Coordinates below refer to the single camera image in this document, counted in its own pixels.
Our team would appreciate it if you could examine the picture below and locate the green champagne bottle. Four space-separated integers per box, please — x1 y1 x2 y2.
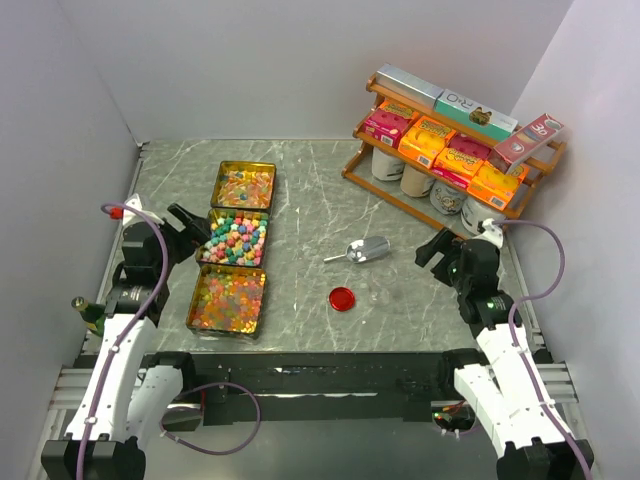
71 296 106 338

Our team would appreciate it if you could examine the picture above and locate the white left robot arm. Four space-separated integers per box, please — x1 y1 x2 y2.
41 196 209 479

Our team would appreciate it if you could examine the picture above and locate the orange yellow sponge box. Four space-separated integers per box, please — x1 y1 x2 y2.
467 162 529 211

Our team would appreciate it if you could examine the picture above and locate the silver metal scoop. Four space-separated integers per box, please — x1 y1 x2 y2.
323 236 390 263

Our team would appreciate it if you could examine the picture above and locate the gold tin of star candies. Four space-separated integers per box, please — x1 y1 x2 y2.
195 208 270 268

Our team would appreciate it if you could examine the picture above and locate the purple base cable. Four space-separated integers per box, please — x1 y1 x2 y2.
158 382 262 456

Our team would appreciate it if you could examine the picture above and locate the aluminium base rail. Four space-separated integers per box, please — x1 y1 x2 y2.
49 368 93 410

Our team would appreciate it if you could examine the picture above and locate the gold tin of gummy candies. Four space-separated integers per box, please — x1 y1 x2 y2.
186 264 267 340

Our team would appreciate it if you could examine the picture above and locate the red jar lid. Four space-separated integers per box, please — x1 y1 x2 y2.
328 286 356 312

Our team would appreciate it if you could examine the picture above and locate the clear glass jar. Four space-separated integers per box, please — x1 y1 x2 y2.
368 267 398 305

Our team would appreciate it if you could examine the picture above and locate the gold tin of stick candies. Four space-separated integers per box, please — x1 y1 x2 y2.
210 161 277 211

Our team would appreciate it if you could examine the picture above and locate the monkey print cup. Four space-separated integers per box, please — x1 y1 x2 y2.
429 181 468 216

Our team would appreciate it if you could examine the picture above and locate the white printed cup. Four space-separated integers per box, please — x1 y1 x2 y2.
460 197 506 236

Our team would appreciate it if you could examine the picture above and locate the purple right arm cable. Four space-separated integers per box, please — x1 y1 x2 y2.
492 218 594 480

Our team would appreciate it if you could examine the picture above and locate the pink orange sponge box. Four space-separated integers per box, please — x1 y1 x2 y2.
431 134 491 190

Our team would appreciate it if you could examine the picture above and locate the teal cat box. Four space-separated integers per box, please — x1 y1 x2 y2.
435 89 518 142

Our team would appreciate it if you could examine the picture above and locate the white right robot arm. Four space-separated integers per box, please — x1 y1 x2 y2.
415 219 594 479

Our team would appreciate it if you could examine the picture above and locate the beige cup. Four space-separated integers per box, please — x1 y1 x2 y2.
400 165 436 198

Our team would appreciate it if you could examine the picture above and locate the silver long box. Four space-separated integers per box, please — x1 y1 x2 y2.
375 63 444 108

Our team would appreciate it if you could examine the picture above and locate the wooden two-tier shelf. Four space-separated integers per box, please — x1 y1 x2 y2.
342 65 567 229

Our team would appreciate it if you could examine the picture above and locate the red long box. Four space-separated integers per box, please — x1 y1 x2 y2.
488 113 565 174

